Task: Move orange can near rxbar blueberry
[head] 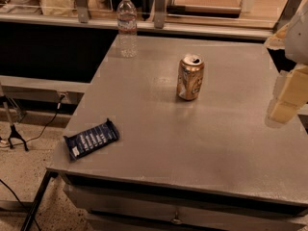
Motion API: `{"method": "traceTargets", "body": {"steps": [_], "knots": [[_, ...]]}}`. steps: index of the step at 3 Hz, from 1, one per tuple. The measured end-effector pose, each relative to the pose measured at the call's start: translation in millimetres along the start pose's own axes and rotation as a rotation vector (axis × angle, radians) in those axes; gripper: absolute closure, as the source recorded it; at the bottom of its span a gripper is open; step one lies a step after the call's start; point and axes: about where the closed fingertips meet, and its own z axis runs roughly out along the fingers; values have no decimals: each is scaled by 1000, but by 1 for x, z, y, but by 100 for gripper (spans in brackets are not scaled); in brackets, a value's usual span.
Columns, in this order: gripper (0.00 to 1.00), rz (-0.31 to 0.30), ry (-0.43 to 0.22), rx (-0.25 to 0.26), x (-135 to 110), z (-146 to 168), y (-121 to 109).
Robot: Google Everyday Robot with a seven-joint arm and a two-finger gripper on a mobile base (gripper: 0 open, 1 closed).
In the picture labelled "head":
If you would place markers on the black table leg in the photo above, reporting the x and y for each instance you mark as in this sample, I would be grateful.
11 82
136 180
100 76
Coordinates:
31 213

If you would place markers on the grey table drawer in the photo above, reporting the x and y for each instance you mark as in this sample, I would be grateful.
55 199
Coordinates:
112 210

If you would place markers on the black tripod stand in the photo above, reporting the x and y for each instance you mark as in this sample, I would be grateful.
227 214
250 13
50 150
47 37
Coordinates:
14 134

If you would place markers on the orange soda can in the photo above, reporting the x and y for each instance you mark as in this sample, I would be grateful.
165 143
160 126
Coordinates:
190 76

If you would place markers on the blue rxbar blueberry bar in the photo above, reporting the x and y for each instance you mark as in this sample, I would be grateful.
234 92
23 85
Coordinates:
88 141

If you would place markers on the clear plastic water bottle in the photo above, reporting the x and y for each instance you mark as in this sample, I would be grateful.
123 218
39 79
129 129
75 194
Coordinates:
127 28

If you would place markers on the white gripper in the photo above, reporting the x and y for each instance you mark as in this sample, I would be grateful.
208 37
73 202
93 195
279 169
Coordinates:
298 38

